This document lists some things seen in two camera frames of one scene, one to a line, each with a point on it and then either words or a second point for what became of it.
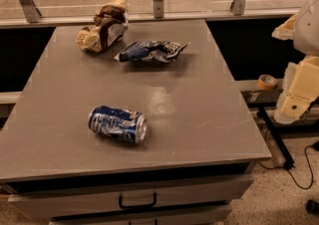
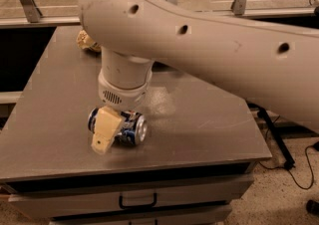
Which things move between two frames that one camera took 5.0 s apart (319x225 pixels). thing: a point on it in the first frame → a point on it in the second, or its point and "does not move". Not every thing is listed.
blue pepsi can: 121,123 does not move
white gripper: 308,28 → 124,97
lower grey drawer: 219,215 does not move
